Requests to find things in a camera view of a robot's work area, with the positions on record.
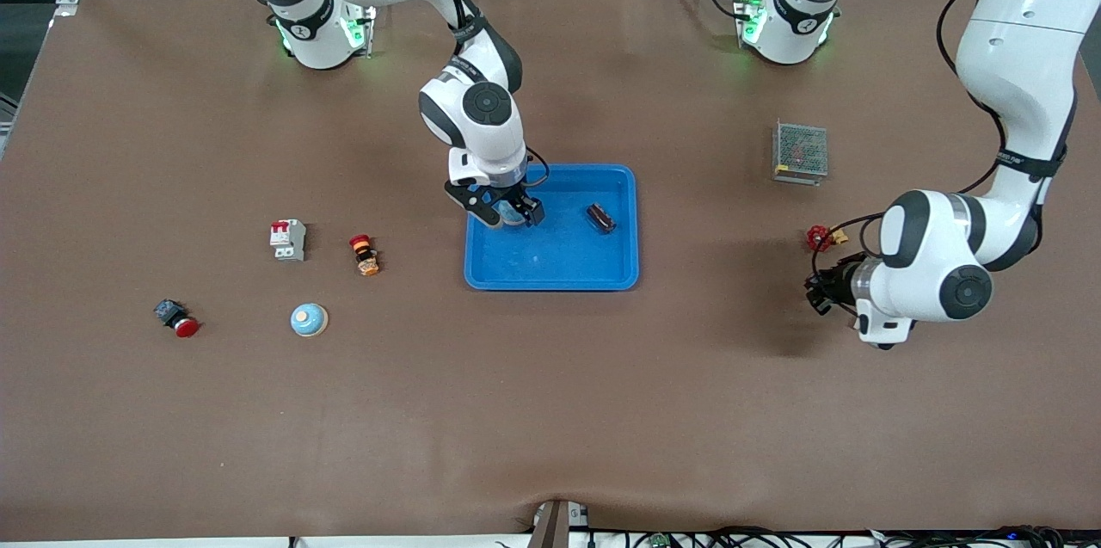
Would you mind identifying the red yellow push button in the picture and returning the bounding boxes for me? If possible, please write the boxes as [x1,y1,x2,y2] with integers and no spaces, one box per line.
[349,235,380,277]

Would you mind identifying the metal mesh power supply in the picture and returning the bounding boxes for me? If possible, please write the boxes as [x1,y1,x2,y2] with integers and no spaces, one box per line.
[772,120,829,186]

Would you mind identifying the black cable bundle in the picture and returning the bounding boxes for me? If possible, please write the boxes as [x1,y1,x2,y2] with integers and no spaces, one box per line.
[594,526,1067,548]

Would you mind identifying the blue plastic tray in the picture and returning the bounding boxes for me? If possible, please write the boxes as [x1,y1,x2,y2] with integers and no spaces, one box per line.
[464,163,640,292]

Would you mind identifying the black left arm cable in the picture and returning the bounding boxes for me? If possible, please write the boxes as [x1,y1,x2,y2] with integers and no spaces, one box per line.
[809,0,1067,274]

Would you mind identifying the red mushroom push button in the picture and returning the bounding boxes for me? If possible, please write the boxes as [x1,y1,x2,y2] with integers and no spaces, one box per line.
[153,299,201,339]

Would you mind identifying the white circuit breaker red switch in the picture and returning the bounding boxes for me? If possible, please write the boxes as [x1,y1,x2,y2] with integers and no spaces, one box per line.
[270,219,307,262]

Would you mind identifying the brass valve red handwheel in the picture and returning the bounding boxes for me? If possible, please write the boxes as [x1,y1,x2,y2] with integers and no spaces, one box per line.
[805,224,850,254]

